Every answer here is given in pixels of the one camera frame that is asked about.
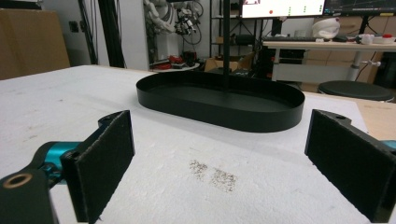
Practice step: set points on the black metal shelf rack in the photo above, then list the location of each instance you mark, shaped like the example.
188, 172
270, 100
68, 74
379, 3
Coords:
236, 31

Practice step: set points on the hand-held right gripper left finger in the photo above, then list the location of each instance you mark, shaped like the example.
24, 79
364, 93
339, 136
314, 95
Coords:
99, 165

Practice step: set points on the white foam mat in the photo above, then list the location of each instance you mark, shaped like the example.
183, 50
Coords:
174, 149

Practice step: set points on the dark computer monitor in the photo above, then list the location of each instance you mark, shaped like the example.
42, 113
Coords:
359, 6

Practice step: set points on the black oval metal tray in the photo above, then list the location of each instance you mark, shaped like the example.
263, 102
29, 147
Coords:
218, 102

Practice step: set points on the black round stool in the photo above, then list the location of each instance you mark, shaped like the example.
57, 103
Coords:
355, 90

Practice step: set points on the black upright pole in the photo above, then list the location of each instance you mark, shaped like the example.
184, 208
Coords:
226, 40

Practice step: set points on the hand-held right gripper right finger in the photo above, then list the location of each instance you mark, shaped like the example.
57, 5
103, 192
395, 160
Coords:
348, 161

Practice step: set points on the brown cardboard panel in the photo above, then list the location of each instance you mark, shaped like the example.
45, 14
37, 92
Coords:
29, 43

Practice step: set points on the white cloth bundle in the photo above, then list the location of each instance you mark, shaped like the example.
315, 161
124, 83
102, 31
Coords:
326, 28

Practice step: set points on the brown cardboard box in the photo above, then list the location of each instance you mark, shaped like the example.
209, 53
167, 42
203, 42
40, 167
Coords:
229, 63

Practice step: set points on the black keyboard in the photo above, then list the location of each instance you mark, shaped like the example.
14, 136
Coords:
291, 39

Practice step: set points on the black metal stand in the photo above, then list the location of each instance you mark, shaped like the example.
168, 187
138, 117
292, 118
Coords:
107, 32

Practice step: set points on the light wooden desk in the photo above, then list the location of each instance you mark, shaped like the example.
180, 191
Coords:
327, 59

